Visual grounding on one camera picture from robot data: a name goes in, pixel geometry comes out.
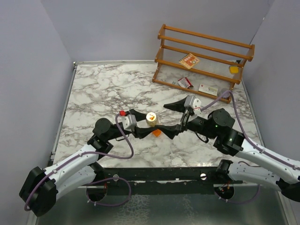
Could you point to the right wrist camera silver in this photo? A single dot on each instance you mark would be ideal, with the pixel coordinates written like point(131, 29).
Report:
point(193, 105)

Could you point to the yellow small container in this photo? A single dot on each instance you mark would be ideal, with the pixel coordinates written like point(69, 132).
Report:
point(234, 69)

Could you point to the wooden three-tier shelf rack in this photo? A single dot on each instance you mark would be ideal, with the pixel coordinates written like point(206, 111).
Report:
point(216, 56)

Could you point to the clear pill bottle gold lid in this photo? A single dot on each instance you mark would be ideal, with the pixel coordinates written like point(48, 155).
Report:
point(152, 119)

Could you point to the white red medicine box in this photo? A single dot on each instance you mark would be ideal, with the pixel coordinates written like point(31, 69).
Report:
point(208, 89)

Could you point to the clear round jar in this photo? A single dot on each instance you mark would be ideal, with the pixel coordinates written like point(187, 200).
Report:
point(224, 93)

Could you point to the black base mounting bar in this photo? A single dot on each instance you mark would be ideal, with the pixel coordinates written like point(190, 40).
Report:
point(156, 181)

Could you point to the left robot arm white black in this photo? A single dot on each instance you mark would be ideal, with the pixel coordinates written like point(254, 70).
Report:
point(43, 187)

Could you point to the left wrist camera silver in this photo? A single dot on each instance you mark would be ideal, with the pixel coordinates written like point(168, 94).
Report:
point(128, 120)

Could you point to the red white torn packet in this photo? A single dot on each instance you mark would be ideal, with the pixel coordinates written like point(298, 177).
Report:
point(185, 83)

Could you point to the orange pill organizer box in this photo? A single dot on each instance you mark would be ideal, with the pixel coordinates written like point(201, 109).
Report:
point(156, 133)

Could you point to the orange spiral notebook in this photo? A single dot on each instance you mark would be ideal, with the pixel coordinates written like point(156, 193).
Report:
point(189, 61)

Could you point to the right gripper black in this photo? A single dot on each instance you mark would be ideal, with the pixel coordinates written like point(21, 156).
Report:
point(171, 131)

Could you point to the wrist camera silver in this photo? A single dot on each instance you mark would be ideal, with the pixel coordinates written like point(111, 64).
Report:
point(128, 120)
point(193, 105)

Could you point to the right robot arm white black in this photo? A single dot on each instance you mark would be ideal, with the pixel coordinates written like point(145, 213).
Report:
point(271, 169)

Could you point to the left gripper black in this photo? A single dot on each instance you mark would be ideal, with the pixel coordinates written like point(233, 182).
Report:
point(142, 132)

